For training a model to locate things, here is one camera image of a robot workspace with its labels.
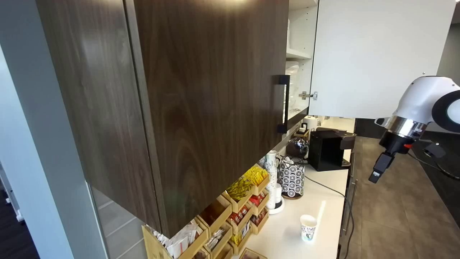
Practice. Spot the black cabinet door handle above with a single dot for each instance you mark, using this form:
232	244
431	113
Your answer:
286	83

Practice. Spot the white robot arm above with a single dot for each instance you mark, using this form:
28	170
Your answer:
428	100

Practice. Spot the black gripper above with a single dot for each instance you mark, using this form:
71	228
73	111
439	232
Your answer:
393	144

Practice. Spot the wire coffee pod holder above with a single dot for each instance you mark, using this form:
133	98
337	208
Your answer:
291	179

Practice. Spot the black coffee machine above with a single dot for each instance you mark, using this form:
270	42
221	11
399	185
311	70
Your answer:
327	149

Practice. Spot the white open cabinet door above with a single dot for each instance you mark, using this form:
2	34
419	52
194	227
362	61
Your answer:
367	52

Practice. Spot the patterned paper coffee cup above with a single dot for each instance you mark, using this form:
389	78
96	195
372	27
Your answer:
309	228

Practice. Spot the dark wood upper cabinet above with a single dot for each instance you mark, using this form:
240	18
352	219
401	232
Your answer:
169	101

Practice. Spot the wooden tea bag organizer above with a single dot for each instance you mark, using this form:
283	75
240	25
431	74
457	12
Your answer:
224	228

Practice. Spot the stack of paper cups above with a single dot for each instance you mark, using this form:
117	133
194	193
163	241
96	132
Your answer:
273	169

